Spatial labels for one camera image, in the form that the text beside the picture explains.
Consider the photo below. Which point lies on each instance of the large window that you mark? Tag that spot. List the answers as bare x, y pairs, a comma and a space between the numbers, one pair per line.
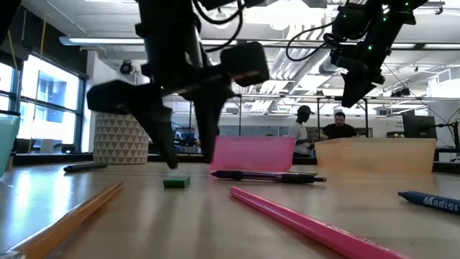
50, 100

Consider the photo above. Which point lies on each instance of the orange plastic bin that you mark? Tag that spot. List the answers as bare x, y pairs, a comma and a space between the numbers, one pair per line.
375, 154

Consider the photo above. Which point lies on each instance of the long ceiling light strip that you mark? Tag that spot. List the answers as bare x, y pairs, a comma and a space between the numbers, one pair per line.
108, 40

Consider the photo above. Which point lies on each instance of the black computer monitor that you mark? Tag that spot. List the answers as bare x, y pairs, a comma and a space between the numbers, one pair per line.
418, 126

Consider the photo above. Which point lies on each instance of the pink pencil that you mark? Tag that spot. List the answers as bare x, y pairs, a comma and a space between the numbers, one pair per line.
305, 226

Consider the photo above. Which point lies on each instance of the black pen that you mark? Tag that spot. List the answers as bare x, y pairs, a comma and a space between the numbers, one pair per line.
86, 167
266, 177

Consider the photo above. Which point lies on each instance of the blue printed pen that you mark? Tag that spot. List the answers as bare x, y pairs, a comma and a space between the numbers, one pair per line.
431, 202

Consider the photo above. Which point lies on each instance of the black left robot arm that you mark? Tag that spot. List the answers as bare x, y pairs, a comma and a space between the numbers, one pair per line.
7, 14

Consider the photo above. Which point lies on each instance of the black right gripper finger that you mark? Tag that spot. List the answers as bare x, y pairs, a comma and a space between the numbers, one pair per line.
354, 90

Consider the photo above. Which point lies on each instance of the green plastic bin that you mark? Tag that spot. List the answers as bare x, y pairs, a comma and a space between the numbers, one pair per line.
7, 144

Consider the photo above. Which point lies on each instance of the pink plastic bin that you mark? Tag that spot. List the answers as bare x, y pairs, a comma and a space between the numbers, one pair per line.
251, 153

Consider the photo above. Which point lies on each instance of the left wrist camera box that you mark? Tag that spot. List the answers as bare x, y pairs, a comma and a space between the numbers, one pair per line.
246, 63

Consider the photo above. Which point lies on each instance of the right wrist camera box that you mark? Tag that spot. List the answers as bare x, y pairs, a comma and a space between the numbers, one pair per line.
354, 21

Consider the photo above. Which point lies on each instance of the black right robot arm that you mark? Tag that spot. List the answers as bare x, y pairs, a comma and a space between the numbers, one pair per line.
399, 14

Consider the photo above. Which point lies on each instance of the orange pencil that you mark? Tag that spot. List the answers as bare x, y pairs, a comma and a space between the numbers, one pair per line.
72, 216

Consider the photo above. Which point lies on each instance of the green eraser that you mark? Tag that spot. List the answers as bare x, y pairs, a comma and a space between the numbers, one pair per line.
176, 182

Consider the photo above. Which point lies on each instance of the person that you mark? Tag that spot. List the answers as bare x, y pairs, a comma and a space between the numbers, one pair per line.
300, 133
338, 130

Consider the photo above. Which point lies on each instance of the black metal rack frame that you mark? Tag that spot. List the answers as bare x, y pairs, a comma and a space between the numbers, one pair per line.
273, 96

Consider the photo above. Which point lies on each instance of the white triangle-patterned plant pot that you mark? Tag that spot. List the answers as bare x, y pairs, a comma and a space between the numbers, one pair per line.
120, 140

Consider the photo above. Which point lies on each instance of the black aluminium table frame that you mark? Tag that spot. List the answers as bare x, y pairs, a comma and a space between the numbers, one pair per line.
50, 158

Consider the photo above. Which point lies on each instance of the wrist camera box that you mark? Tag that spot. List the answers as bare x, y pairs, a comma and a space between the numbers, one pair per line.
246, 63
354, 21

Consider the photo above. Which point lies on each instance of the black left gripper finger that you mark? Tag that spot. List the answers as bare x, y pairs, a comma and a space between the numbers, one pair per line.
158, 126
208, 122

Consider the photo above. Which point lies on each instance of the round black ceiling speaker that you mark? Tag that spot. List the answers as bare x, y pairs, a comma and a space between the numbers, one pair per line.
125, 67

